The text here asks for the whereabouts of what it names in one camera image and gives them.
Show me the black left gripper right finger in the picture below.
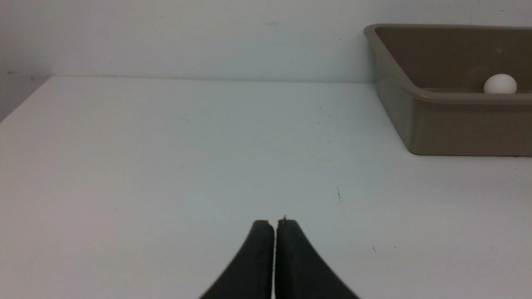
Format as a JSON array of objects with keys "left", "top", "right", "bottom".
[{"left": 274, "top": 219, "right": 358, "bottom": 299}]

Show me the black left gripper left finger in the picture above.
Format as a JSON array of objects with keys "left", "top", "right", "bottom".
[{"left": 201, "top": 220, "right": 274, "bottom": 299}]

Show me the white ping-pong ball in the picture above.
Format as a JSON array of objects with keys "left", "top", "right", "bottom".
[{"left": 483, "top": 74, "right": 517, "bottom": 93}]

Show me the tan plastic bin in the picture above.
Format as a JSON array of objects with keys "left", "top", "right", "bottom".
[{"left": 364, "top": 23, "right": 532, "bottom": 157}]

